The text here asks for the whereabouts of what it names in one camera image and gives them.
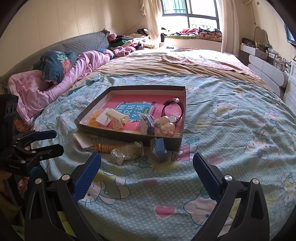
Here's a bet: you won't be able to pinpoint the pink packet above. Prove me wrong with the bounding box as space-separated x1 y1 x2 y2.
73 133 98 150

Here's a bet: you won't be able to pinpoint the stud earrings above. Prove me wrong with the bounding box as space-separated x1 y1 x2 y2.
96 112 111 126

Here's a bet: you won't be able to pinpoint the operator left hand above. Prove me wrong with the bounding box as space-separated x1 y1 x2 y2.
0 170 29 193

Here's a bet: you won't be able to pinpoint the dark cardboard box tray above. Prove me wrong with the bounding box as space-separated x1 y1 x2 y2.
74 85 186 151

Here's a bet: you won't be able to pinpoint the cream hair claw clip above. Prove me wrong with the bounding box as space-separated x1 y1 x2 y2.
105 109 130 130

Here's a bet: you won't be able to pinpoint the clothes pile by headboard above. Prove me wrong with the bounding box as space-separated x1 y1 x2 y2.
107 29 156 57

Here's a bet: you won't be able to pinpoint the dark floral pillow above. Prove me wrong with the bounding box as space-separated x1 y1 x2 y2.
32 50 78 85

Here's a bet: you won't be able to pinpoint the window with dark frame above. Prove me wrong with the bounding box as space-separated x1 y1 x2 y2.
160 0 221 32

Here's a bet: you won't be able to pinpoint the heart shaped mirror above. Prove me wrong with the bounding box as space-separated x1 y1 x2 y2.
253 26 269 48

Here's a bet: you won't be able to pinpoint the tan bed blanket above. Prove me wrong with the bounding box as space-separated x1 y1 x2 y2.
72 47 270 89

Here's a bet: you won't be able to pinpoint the clear bag with bracelet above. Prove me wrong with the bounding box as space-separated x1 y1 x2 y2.
111 142 144 166

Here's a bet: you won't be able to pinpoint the pink book in tray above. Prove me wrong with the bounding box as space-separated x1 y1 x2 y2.
89 93 186 137

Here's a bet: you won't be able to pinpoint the white grey dressing table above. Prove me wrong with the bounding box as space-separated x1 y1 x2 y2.
239 44 288 99

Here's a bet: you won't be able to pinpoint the white drawer cabinet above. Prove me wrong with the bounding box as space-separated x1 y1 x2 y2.
282 59 296 113

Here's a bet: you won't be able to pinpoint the clothes pile on windowsill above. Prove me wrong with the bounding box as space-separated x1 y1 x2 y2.
161 28 222 42

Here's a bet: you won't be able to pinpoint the orange spiral hair tie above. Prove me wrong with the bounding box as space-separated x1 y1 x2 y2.
93 143 125 154

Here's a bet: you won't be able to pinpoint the grey quilted headboard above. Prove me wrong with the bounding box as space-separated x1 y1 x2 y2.
1 29 110 94

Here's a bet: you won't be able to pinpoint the small blue box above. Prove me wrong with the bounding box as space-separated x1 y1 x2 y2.
150 138 168 163

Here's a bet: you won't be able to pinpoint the cream curtain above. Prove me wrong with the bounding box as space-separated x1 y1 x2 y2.
219 0 240 56

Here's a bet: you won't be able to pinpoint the black wall television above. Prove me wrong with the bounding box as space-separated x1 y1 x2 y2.
285 24 296 47

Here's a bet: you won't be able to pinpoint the bag with yellow hoop earrings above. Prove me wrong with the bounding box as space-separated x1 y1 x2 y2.
87 108 105 128

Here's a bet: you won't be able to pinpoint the pink quilt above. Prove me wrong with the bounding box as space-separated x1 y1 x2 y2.
8 50 114 125

